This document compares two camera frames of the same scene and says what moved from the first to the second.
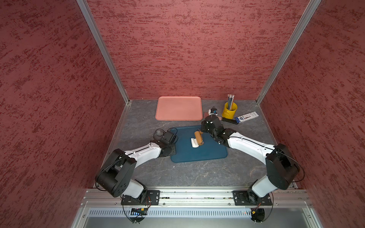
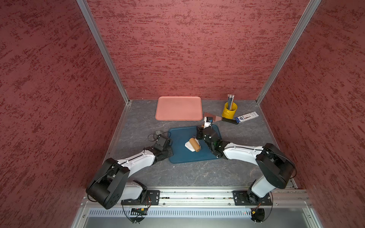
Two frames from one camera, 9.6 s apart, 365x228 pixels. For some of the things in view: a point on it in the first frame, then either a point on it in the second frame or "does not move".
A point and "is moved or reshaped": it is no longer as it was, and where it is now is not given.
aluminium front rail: (286, 198) does not move
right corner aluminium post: (312, 6) does not move
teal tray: (211, 149) does not move
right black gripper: (204, 124) -> (199, 133)
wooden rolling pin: (199, 137) is moved or reshaped
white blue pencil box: (247, 117) does not move
